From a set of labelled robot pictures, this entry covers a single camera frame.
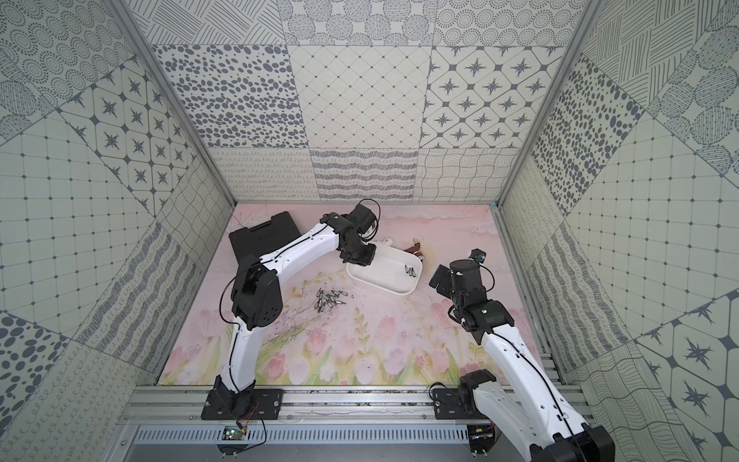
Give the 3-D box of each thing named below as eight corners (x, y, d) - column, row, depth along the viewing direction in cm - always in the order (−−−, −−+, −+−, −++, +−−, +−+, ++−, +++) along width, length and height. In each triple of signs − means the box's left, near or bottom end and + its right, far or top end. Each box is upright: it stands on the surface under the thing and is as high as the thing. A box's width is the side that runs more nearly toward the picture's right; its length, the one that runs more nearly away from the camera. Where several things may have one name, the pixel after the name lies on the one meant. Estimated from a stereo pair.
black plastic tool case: (241, 266, 103) (234, 257, 99) (233, 241, 110) (227, 232, 106) (302, 240, 111) (299, 231, 106) (292, 219, 118) (288, 209, 113)
